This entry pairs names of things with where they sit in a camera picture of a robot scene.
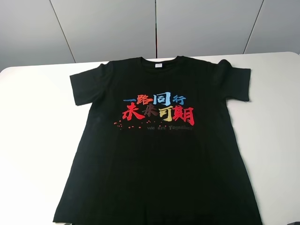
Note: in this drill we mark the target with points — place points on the black printed t-shirt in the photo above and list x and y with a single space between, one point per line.
159 147

